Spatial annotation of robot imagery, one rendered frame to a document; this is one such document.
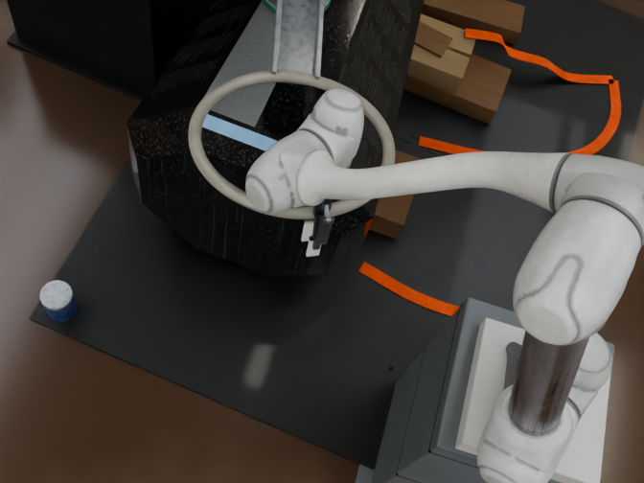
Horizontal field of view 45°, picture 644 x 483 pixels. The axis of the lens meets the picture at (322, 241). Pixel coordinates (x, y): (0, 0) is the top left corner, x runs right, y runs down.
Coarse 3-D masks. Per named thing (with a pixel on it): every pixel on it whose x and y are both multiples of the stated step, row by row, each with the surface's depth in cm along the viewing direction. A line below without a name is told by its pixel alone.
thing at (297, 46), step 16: (288, 0) 208; (304, 0) 209; (320, 0) 205; (288, 16) 207; (304, 16) 208; (320, 16) 203; (288, 32) 205; (304, 32) 206; (320, 32) 202; (288, 48) 204; (304, 48) 205; (320, 48) 200; (272, 64) 197; (288, 64) 202; (304, 64) 203; (320, 64) 199
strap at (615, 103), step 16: (480, 32) 317; (544, 64) 329; (576, 80) 339; (592, 80) 341; (608, 80) 342; (608, 128) 331; (432, 144) 314; (448, 144) 316; (592, 144) 326; (368, 272) 286; (400, 288) 285; (432, 304) 284; (448, 304) 285
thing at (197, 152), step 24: (264, 72) 197; (288, 72) 199; (216, 96) 189; (360, 96) 197; (192, 120) 183; (384, 120) 193; (192, 144) 178; (384, 144) 188; (240, 192) 170; (288, 216) 170; (312, 216) 170
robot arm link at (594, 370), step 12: (600, 336) 165; (588, 348) 163; (600, 348) 163; (588, 360) 161; (600, 360) 162; (588, 372) 161; (600, 372) 161; (576, 384) 162; (588, 384) 162; (600, 384) 163; (576, 396) 162; (588, 396) 164
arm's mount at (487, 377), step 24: (480, 336) 193; (504, 336) 192; (480, 360) 188; (504, 360) 189; (480, 384) 185; (480, 408) 182; (600, 408) 186; (480, 432) 180; (576, 432) 183; (600, 432) 183; (576, 456) 180; (600, 456) 181; (576, 480) 178
